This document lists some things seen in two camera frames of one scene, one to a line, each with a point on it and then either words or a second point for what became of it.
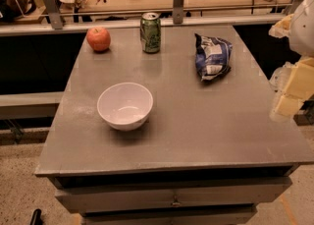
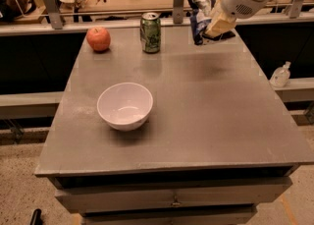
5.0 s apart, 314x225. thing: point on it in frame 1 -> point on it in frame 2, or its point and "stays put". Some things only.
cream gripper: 303,33 -> 235,2
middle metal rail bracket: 179,1 stays put
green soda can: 150,31 stays put
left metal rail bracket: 55,17 stays put
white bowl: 125,106 stays put
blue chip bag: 212,57 -> 200,9
